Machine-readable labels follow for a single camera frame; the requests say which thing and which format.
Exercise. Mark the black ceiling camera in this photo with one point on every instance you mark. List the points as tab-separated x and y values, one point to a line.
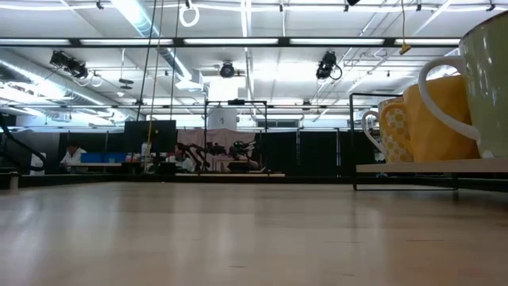
327	63
227	69
69	63

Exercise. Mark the pink cloth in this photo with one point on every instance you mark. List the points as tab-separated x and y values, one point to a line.
214	137

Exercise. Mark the black metal stand frame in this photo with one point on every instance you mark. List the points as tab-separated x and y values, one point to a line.
236	102

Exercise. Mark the yellow dotted mug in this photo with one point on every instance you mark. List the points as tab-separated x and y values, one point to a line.
397	139

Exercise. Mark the background black robot arm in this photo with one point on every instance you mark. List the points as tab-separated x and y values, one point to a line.
196	153
242	149

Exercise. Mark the black overhead light beam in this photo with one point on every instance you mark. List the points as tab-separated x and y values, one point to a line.
283	41

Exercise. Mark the white cylinder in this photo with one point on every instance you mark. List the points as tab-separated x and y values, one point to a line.
222	118

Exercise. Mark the blue storage box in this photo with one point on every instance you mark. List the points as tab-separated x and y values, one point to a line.
103	157

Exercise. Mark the person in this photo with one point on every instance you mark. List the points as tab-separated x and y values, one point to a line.
73	155
180	161

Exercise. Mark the yellow faceted mug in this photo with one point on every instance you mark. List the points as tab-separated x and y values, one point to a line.
436	123

